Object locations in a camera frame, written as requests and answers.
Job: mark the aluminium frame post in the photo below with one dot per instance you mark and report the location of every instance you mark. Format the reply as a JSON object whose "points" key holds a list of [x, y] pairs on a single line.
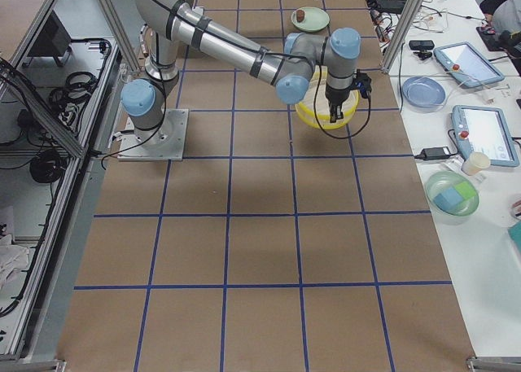
{"points": [[404, 23]]}

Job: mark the light green plate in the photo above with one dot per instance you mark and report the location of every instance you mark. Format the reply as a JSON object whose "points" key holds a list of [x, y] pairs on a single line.
{"points": [[316, 19]]}

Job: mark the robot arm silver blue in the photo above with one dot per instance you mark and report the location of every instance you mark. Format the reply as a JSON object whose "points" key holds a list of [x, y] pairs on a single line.
{"points": [[289, 72]]}

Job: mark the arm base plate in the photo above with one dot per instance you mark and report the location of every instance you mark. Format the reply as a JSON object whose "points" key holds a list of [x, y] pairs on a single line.
{"points": [[167, 144]]}

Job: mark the near teach pendant tablet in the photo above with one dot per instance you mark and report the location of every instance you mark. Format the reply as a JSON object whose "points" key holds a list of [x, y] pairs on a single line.
{"points": [[484, 129]]}

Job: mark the black webcam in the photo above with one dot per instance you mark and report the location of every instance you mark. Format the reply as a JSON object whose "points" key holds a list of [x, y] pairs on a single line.
{"points": [[422, 48]]}

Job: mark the blue plate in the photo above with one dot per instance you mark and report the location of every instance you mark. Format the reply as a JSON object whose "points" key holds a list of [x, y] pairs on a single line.
{"points": [[424, 93]]}

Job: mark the teach pendant tablet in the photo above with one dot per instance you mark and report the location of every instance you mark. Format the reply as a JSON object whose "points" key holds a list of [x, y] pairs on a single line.
{"points": [[484, 129], [466, 65]]}

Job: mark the paper cup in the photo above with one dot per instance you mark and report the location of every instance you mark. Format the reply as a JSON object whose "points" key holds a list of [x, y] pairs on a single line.
{"points": [[475, 163]]}

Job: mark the black power adapter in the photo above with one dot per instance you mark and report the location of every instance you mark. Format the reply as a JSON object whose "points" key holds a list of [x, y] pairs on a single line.
{"points": [[434, 153]]}

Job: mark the brown bun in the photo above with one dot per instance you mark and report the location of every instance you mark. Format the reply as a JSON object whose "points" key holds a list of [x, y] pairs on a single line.
{"points": [[300, 15]]}

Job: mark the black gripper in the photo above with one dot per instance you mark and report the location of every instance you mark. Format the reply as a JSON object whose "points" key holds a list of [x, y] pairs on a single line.
{"points": [[337, 96]]}

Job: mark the green bowl with sponges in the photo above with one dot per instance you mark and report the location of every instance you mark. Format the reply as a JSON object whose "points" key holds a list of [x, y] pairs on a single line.
{"points": [[453, 198]]}

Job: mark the far teach pendant tablet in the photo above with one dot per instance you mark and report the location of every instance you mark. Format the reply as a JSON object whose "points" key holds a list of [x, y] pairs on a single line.
{"points": [[466, 65]]}

